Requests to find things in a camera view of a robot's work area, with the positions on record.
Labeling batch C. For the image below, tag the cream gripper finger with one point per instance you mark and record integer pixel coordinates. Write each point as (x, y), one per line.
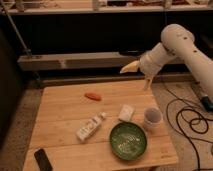
(148, 81)
(131, 67)

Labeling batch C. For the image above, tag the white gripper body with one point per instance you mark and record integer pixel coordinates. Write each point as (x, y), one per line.
(151, 62)

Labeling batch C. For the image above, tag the black rectangular eraser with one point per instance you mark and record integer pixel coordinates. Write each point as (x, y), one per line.
(42, 160)

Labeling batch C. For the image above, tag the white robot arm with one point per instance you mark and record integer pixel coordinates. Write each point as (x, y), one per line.
(176, 42)

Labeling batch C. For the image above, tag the white eraser block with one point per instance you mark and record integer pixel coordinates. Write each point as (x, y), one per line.
(126, 113)

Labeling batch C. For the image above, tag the black round object on shelf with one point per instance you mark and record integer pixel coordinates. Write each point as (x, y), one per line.
(131, 53)

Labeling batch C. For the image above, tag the white paper cup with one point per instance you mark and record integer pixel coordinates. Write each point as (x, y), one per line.
(152, 119)

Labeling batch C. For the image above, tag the orange carrot toy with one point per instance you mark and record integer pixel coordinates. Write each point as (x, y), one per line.
(93, 96)

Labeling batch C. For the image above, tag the teal device on floor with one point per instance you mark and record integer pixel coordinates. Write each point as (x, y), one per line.
(207, 104)

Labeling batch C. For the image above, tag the green bowl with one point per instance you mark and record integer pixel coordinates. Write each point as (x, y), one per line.
(128, 141)

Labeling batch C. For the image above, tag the metal shelf rack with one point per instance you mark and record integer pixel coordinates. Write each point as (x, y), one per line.
(72, 33)

